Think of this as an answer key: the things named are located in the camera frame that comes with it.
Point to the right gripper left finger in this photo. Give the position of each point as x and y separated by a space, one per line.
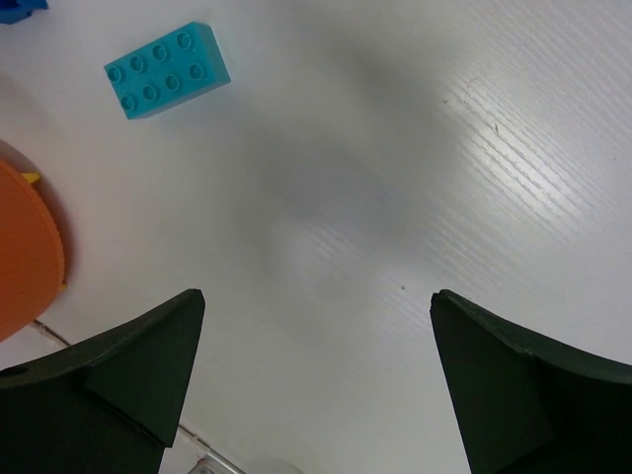
110 404

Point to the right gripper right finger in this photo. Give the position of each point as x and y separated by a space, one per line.
526 403

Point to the orange round divided container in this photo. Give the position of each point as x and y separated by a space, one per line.
32 254

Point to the yellow-green lego brick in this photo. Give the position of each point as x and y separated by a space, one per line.
31 177

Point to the teal 2x4 lego brick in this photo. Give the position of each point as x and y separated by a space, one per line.
166 72

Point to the blue rounded lego brick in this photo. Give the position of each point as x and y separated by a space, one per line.
14 11

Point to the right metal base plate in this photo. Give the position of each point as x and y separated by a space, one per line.
214 463

